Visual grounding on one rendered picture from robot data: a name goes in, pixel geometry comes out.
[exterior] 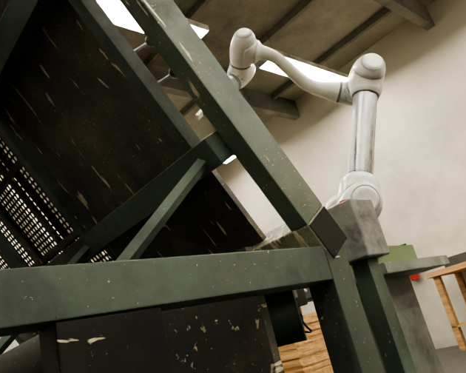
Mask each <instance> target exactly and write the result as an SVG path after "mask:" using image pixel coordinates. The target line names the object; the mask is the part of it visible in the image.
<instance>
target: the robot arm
mask: <svg viewBox="0 0 466 373"><path fill-rule="evenodd" d="M229 57H230V64H229V69H228V71H227V75H228V77H230V79H231V80H232V82H233V83H234V85H235V86H236V88H238V90H239V89H241V88H243V87H245V86H246V85H247V84H248V83H249V82H250V81H251V79H252V78H253V76H254V73H255V65H254V64H256V63H257V62H258V61H261V60H266V61H270V62H271V63H273V64H275V65H276V66H277V67H278V68H279V69H280V70H281V71H283V72H284V73H285V74H286V75H287V76H288V77H289V78H290V79H291V80H292V81H293V82H294V83H295V84H296V85H297V86H298V87H300V88H301V89H303V90H305V91H306V92H308V93H311V94H312V95H316V96H319V97H322V98H325V99H328V100H330V101H333V102H337V103H340V104H344V105H348V106H353V107H352V117H351V137H350V147H349V158H348V174H347V175H345V176H344V177H343V178H342V179H341V181H340V188H339V193H338V194H337V195H335V196H333V197H331V198H330V199H329V200H328V202H327V204H326V206H325V208H326V209H328V208H330V207H332V206H335V205H337V204H338V203H339V202H340V201H342V200H345V199H349V198H358V199H371V200H372V203H373V205H374V209H375V211H376V215H377V217H379V216H380V214H381V211H382V207H383V199H382V195H381V192H380V186H379V181H378V180H377V179H376V177H375V176H374V150H375V136H376V109H377V102H378V100H379V97H380V96H381V92H382V85H383V82H384V79H385V71H386V68H385V62H384V60H383V58H382V57H381V56H379V55H377V54H375V53H369V54H365V55H363V56H361V57H360V58H358V59H357V60H356V62H355V63H354V65H353V67H352V68H351V71H350V73H349V77H348V80H347V81H315V80H313V79H311V78H309V77H308V76H307V75H305V74H304V73H303V72H302V71H300V70H299V69H298V68H297V67H296V66H294V65H293V64H292V63H291V62H290V61H289V60H288V59H287V58H286V57H285V56H283V55H282V54H280V53H279V52H277V51H276V50H273V49H271V48H270V47H266V46H263V45H262V44H261V43H260V41H259V40H257V39H256V38H255V35H254V34H253V32H252V31H251V30H250V29H248V28H241V29H239V30H238V31H236V32H235V34H234V36H233V38H232V42H231V46H230V52H229Z"/></svg>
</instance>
